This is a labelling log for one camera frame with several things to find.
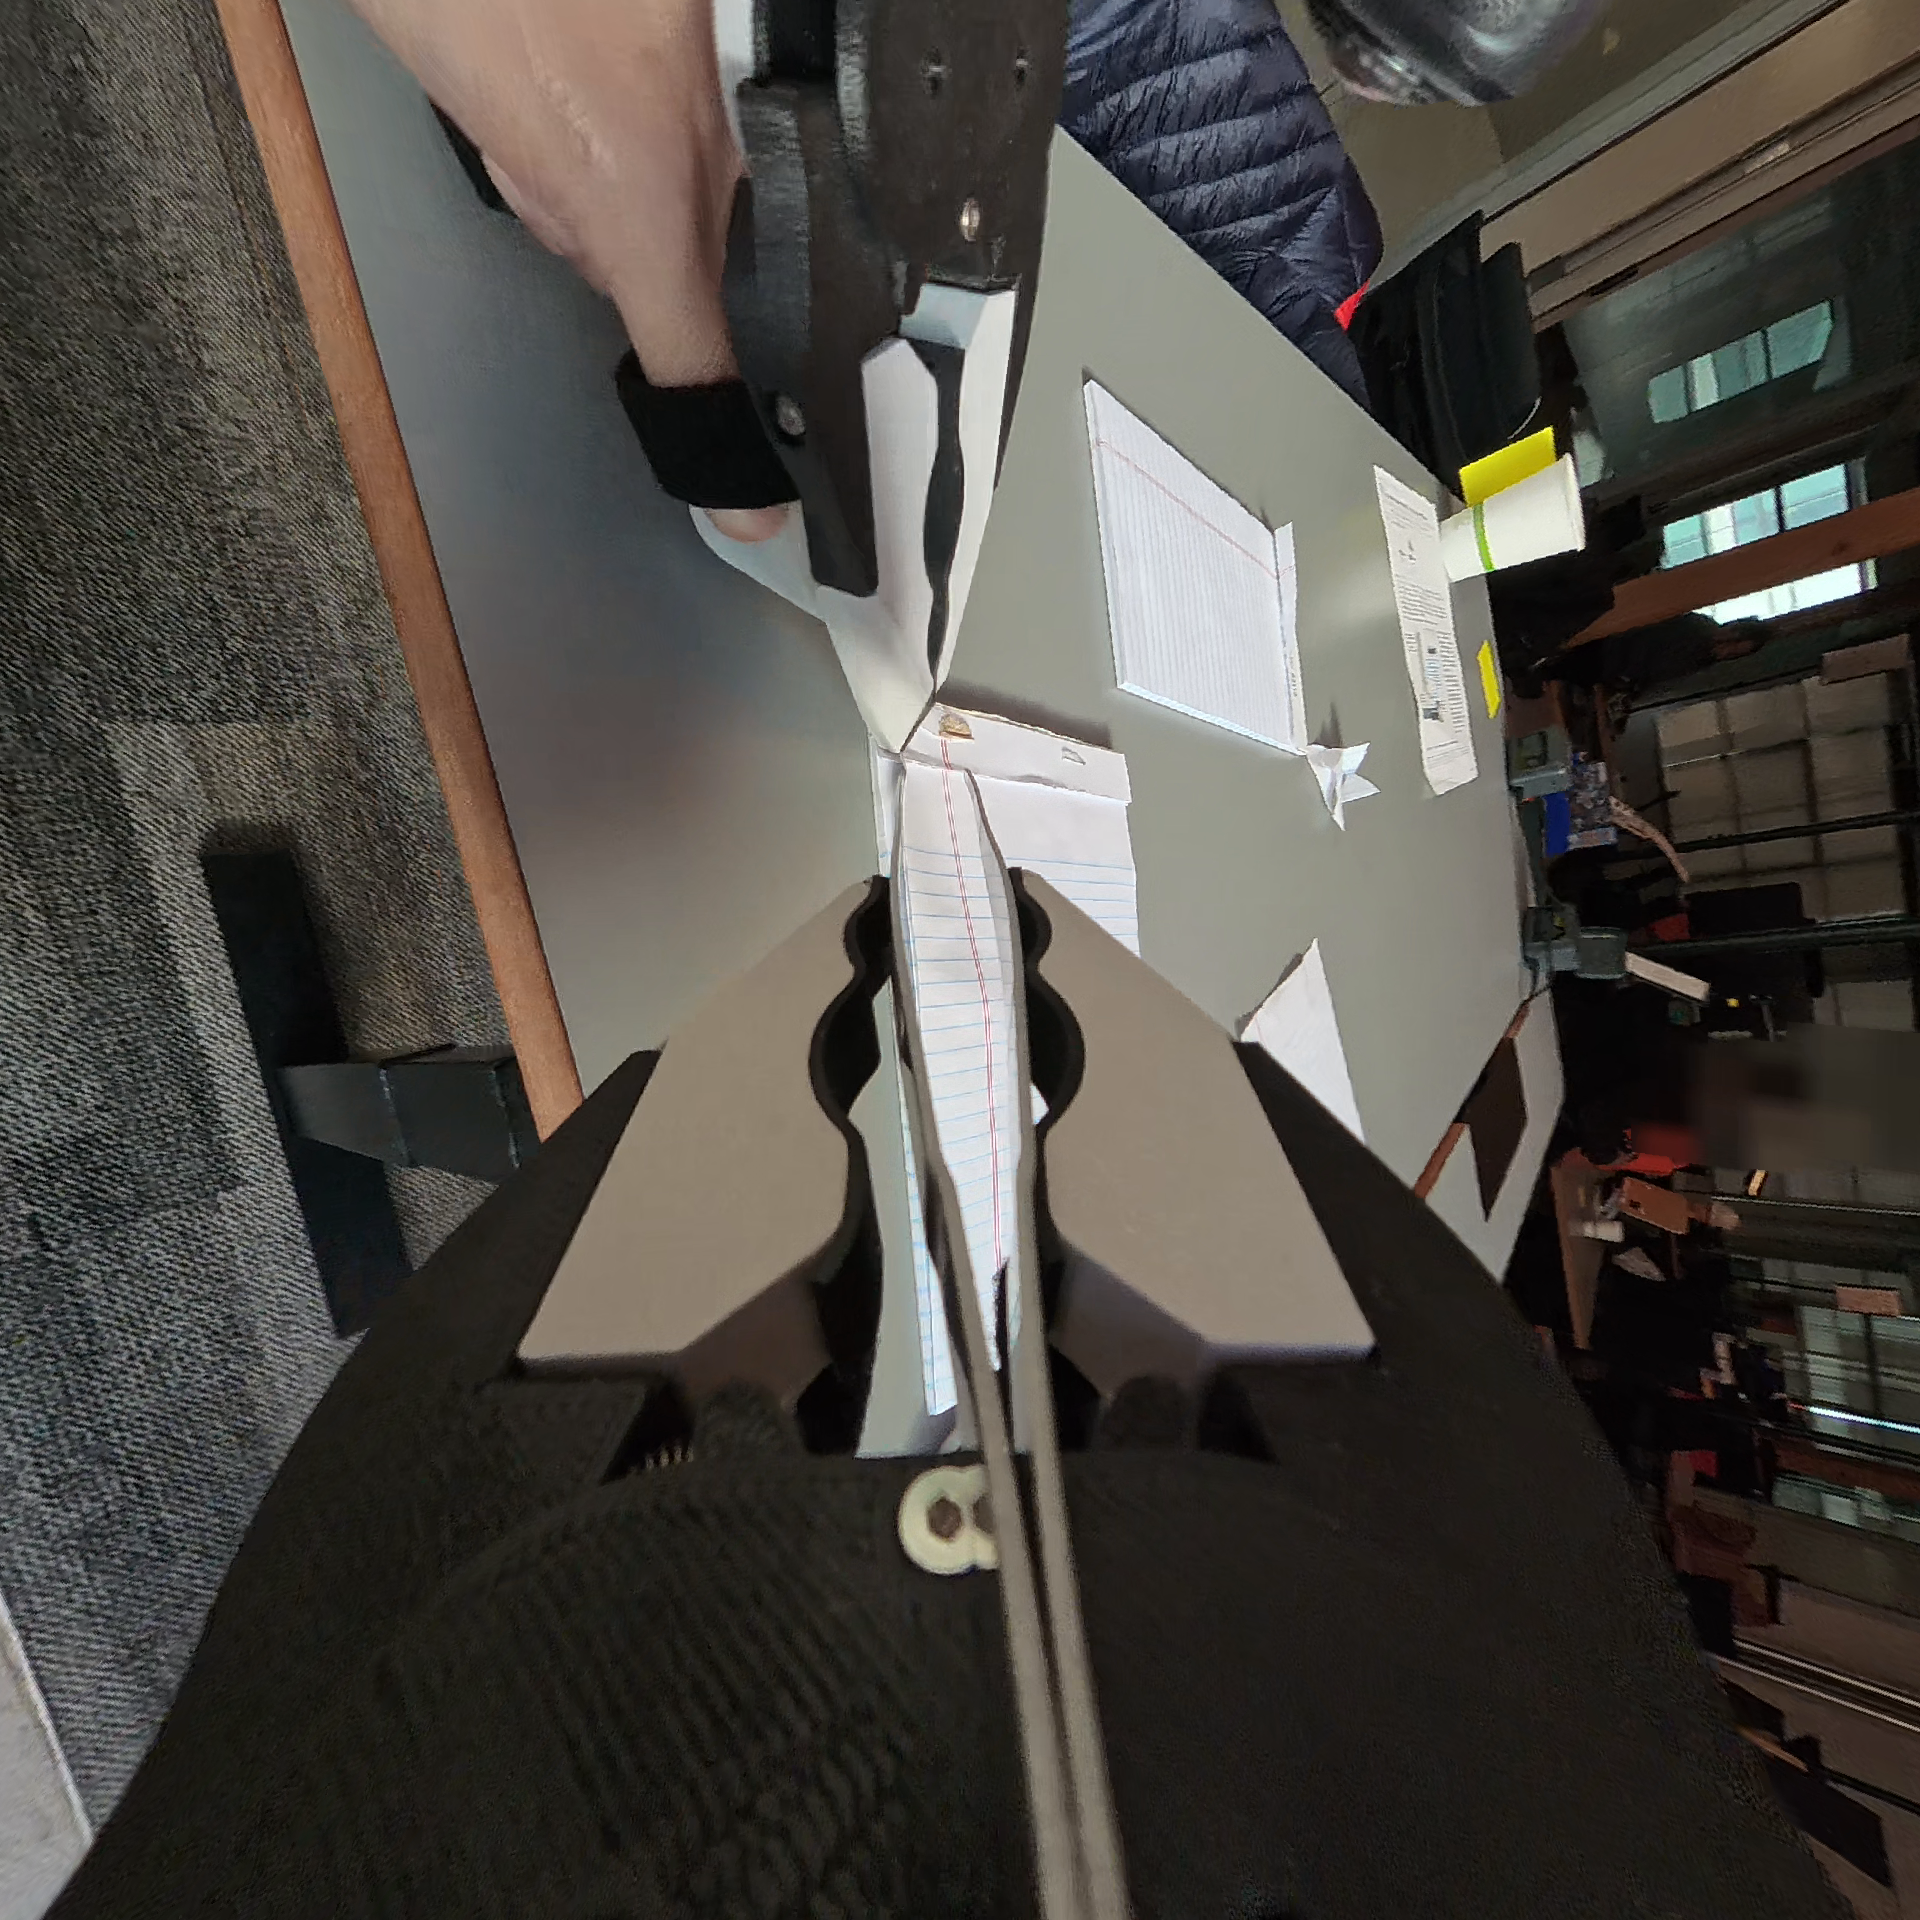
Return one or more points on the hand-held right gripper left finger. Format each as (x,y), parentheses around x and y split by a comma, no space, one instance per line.
(705,1201)

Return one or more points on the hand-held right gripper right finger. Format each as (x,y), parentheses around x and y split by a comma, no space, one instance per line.
(1200,1201)

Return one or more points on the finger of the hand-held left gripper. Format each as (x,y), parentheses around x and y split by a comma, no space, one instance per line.
(892,494)
(992,390)

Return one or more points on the white lined notepad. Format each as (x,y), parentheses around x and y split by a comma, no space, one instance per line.
(1079,857)
(1193,571)

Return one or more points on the black desk leg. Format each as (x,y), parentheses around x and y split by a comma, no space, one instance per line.
(405,1110)

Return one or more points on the person's left hand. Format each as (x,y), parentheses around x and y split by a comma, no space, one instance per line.
(599,135)

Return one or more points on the navy puffer jacket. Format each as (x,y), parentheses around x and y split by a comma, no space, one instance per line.
(1215,149)

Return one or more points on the folded white paper scrap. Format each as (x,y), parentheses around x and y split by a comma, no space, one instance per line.
(1341,781)

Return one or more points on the printed paper sheet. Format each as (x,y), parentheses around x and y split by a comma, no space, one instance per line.
(1425,629)

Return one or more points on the white paper cup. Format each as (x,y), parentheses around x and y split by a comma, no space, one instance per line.
(1524,517)

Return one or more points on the small yellow sticky note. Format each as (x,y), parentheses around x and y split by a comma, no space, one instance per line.
(1489,675)

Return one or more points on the wooden roof beam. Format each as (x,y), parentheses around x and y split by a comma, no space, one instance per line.
(1770,556)

